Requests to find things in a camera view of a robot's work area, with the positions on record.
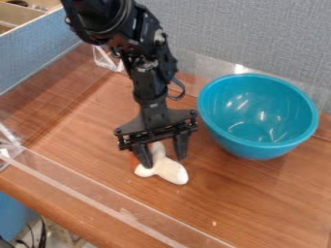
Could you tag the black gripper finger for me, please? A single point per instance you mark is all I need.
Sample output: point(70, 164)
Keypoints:
point(142, 156)
point(180, 143)

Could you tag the blue plastic bowl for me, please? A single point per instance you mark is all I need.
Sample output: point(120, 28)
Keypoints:
point(259, 116)

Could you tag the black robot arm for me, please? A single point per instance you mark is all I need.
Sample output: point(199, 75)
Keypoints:
point(123, 26)

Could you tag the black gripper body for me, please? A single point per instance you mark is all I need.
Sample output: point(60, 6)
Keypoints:
point(156, 123)

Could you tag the white brown toy mushroom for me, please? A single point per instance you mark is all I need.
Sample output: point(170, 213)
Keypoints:
point(164, 167)

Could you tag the wooden shelf box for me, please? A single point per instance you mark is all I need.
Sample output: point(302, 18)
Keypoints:
point(19, 12)

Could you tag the clear acrylic barrier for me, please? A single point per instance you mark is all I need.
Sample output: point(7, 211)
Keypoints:
point(75, 177)

